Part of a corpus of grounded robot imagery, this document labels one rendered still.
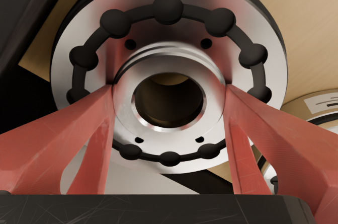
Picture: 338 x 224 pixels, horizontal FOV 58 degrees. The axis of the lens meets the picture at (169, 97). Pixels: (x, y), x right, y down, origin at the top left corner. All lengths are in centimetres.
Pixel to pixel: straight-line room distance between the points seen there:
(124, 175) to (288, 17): 13
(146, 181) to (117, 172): 2
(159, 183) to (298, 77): 11
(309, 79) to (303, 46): 3
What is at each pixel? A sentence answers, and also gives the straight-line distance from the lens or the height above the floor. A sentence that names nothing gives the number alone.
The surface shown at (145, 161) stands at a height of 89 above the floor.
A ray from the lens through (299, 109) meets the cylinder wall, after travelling 21.
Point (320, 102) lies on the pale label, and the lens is 21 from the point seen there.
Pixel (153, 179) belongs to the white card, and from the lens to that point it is 20.
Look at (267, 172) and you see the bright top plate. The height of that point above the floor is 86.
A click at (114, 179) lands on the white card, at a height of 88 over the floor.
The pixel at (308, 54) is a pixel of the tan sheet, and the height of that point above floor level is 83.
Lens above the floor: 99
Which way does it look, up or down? 52 degrees down
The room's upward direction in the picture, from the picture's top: 177 degrees clockwise
